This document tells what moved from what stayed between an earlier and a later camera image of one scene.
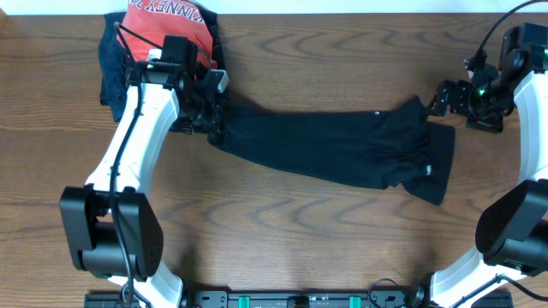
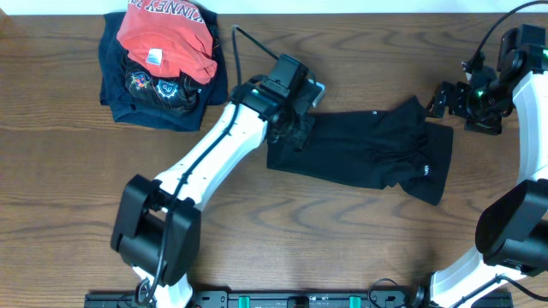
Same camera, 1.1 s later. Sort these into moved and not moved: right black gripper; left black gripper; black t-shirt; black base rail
Moved: left black gripper
Not moved: right black gripper; black t-shirt; black base rail
